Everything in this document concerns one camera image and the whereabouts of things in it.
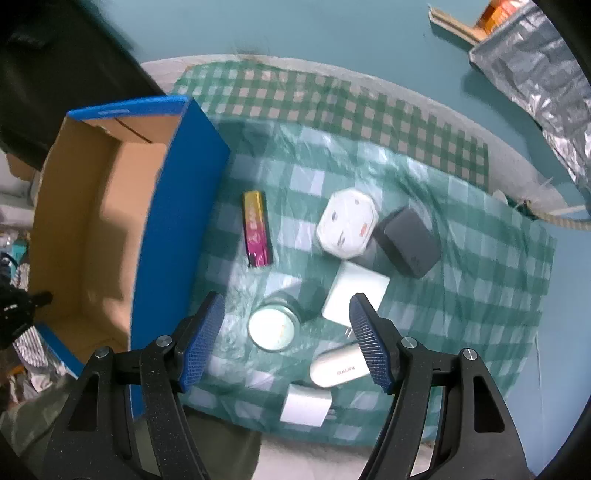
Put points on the olive trouser leg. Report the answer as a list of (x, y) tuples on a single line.
[(221, 447)]

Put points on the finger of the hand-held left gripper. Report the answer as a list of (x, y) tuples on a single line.
[(40, 298)]

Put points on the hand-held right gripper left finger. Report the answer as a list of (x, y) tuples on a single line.
[(203, 341)]

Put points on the white oval case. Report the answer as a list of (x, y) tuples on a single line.
[(334, 367)]

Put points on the silver foil bag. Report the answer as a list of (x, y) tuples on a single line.
[(540, 74)]

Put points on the pink and gold bar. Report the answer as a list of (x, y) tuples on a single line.
[(256, 228)]

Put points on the large black object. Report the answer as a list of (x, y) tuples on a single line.
[(69, 69)]

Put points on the white square box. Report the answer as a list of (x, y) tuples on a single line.
[(353, 290)]

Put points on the dark grey charger block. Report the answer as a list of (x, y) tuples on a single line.
[(408, 242)]

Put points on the round tin with white lid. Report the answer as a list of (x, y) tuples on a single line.
[(272, 327)]

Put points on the flat cardboard piece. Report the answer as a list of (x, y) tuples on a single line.
[(457, 25)]

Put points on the blue cardboard box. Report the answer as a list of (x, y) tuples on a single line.
[(180, 221)]

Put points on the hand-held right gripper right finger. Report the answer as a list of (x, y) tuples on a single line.
[(369, 344)]

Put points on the green checkered tablecloth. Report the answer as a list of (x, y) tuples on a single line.
[(461, 258)]

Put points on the white plug adapter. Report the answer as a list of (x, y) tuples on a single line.
[(302, 406)]

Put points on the white octagonal box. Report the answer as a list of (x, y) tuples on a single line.
[(346, 226)]

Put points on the orange box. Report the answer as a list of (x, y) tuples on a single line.
[(501, 11)]

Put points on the striped cloth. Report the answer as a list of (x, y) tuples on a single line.
[(39, 355)]

